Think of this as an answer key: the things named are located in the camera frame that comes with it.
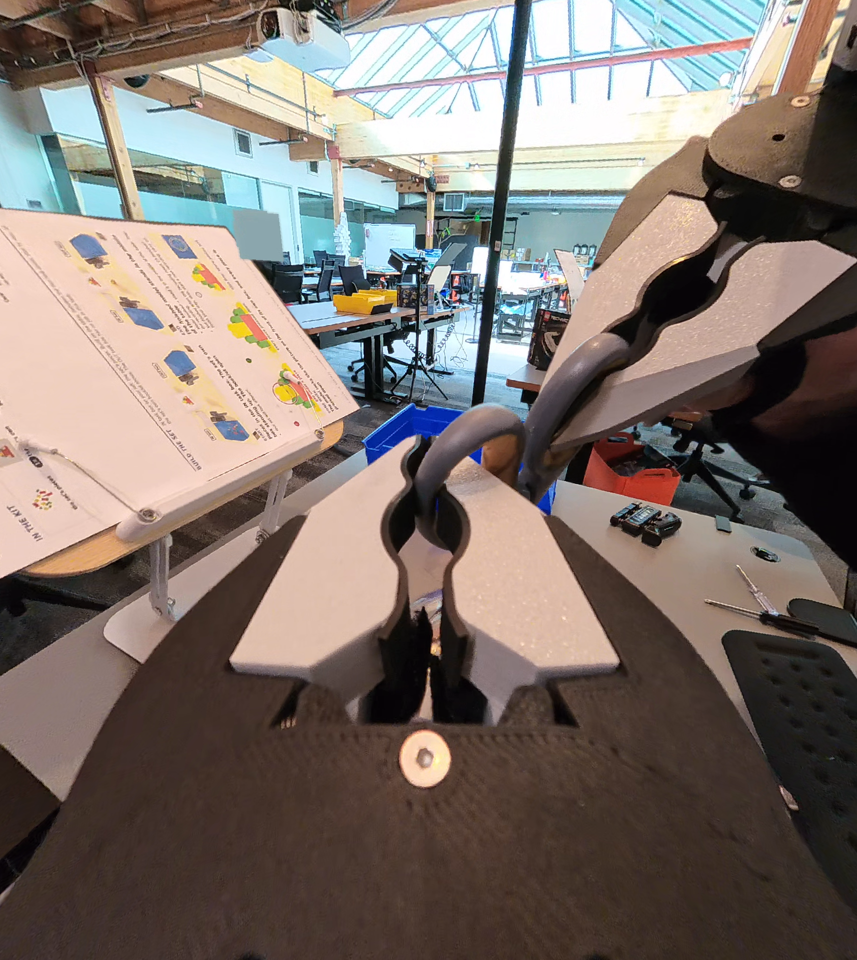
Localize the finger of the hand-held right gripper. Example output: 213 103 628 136
553 237 857 451
544 191 734 394

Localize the clear-handled screwdriver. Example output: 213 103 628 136
735 566 776 618

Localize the black-handled screwdriver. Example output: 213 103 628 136
705 599 806 636

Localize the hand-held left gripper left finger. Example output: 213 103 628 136
229 435 421 706

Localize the black bit holder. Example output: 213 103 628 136
610 501 685 550

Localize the person's right forearm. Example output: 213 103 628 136
751 383 857 564

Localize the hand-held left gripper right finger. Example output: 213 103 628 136
447 458 622 706

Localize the orange bag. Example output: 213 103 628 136
583 434 685 508

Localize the yellow bin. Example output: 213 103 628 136
333 290 400 318

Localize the black vertical pole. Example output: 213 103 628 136
472 0 538 451

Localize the black perforated pad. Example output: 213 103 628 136
721 627 857 909

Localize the printed instruction sheet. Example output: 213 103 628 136
0 203 359 601

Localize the grey curved plastic piece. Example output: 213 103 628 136
411 332 643 550

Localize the blue storage bin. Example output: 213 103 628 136
364 401 559 514

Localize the white ceiling projector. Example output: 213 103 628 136
259 6 353 75

